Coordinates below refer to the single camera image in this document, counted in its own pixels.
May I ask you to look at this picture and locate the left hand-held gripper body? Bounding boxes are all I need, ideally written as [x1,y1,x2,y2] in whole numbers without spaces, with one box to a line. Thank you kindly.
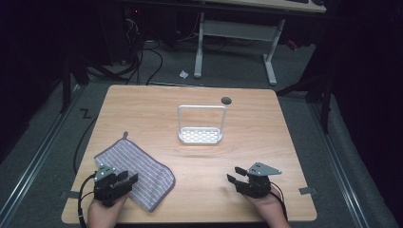
[92,163,134,209]

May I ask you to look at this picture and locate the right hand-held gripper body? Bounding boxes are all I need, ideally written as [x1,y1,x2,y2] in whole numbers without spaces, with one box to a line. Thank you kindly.
[235,161,283,200]

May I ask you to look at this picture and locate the grey striped cloth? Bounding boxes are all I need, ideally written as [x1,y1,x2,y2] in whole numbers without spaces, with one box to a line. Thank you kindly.
[93,130,177,214]

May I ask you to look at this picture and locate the person's right hand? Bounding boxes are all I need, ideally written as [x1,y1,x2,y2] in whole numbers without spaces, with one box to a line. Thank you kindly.
[242,185,292,228]

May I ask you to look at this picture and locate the person's left hand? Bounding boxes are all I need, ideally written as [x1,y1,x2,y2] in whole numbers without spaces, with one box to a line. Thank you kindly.
[86,192,130,228]

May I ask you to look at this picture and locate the grey tape piece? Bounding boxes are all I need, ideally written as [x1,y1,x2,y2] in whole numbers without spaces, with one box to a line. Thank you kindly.
[58,190,80,200]
[297,186,318,196]

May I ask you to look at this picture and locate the black metal stand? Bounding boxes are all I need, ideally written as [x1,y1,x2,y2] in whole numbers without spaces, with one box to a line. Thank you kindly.
[275,70,335,135]
[59,56,91,114]

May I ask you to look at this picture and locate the white-legged desk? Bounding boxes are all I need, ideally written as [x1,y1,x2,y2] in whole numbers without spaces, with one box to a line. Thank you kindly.
[192,0,328,87]

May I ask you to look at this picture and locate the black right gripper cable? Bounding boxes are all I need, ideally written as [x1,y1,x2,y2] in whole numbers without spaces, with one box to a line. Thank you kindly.
[269,180,290,222]

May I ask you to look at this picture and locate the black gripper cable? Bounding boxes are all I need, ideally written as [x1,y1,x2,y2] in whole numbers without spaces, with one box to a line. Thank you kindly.
[269,180,290,222]
[77,173,97,228]

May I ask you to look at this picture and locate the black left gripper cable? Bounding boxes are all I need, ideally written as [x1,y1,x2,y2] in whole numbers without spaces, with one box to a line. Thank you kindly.
[77,173,97,228]

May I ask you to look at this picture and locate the black floor cable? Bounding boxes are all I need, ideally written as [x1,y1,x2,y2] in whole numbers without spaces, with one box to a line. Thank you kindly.
[72,114,100,176]

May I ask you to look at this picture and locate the white rack with handle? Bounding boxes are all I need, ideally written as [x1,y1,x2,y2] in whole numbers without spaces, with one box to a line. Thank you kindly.
[177,104,228,145]

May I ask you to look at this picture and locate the metal floor rail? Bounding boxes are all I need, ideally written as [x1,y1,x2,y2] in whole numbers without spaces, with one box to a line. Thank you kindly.
[308,102,372,228]
[0,85,84,226]

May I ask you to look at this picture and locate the black cable bundle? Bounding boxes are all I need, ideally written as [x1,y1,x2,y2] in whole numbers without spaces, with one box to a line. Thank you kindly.
[122,15,164,86]

